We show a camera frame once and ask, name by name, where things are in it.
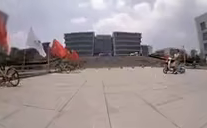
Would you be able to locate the whitish building with dark windows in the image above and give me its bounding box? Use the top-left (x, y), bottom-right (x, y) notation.
top-left (194, 11), bottom-right (207, 61)

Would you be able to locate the row of dark trees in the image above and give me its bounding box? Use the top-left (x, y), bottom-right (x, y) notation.
top-left (8, 46), bottom-right (53, 65)

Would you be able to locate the row of flagpoles with flags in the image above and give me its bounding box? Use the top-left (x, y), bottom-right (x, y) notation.
top-left (0, 4), bottom-right (81, 73)

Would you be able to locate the low dark kerb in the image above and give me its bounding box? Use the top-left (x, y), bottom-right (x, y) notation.
top-left (0, 66), bottom-right (86, 82)

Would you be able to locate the brownish sloped bank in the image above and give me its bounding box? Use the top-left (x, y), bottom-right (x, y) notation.
top-left (78, 55), bottom-right (167, 70)

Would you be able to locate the grey concrete slab plaza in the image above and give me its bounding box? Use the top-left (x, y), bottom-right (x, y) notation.
top-left (0, 67), bottom-right (207, 128)

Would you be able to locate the person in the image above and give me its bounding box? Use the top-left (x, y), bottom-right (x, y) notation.
top-left (170, 50), bottom-right (183, 73)

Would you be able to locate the dark recessed block building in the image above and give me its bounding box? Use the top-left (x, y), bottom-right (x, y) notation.
top-left (93, 34), bottom-right (114, 57)

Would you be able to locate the red motor scooter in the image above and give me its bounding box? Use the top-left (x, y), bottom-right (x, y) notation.
top-left (162, 57), bottom-right (187, 75)

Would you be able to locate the grey block building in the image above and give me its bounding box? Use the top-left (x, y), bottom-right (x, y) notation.
top-left (112, 31), bottom-right (143, 57)
top-left (63, 31), bottom-right (96, 57)

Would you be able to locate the small dark building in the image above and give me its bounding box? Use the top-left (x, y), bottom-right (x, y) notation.
top-left (140, 44), bottom-right (154, 57)

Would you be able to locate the bicycle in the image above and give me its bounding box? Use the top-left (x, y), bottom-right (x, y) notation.
top-left (55, 61), bottom-right (76, 75)
top-left (0, 64), bottom-right (21, 88)

